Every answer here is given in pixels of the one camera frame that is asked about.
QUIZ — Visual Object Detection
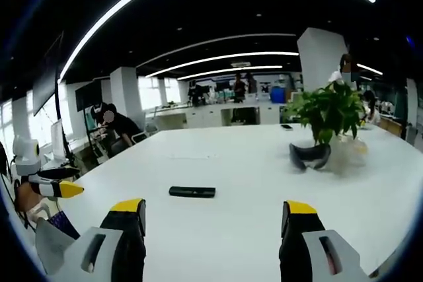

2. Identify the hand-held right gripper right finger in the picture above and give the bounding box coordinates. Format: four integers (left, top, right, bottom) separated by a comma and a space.
279, 199, 371, 282

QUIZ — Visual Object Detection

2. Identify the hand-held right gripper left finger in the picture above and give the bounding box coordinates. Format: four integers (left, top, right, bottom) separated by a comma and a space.
62, 197, 147, 282

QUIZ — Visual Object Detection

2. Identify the black remote control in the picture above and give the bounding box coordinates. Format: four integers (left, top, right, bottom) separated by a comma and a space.
169, 186, 217, 199

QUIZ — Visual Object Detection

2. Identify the person's left hand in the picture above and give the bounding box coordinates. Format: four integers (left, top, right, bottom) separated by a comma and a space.
16, 182, 44, 214

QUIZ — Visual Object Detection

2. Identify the purple patterned cloth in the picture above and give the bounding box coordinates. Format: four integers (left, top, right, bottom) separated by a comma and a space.
48, 209, 81, 240

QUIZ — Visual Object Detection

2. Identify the black stand pole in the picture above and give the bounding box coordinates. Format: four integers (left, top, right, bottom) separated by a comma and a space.
54, 63, 76, 167

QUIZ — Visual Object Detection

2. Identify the grey cloth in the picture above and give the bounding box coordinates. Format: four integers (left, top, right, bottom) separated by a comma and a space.
34, 218, 77, 275

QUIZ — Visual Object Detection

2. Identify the large dark display panel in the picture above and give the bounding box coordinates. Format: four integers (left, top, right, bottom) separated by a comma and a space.
31, 32, 64, 117

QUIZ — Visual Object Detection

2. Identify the grey office chair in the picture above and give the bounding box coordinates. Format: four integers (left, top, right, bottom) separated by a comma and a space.
131, 131, 149, 146

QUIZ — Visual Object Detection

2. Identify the black curved headset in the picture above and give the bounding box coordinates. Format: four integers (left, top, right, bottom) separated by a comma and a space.
289, 143, 332, 172

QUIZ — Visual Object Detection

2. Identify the clear plastic bag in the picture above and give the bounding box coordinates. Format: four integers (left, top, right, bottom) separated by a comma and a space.
326, 133, 369, 176

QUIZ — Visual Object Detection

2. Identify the green potted plant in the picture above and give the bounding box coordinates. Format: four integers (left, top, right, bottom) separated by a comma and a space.
280, 80, 368, 146

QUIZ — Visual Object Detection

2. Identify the white counter cabinet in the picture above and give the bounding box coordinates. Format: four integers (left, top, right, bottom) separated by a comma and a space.
145, 102, 298, 131

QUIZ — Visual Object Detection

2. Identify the blue bin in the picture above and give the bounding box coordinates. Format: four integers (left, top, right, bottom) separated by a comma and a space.
270, 86, 287, 104

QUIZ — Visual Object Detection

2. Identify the straight ceiling light strip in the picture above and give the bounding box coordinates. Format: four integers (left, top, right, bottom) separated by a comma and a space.
176, 65, 284, 81
144, 51, 300, 79

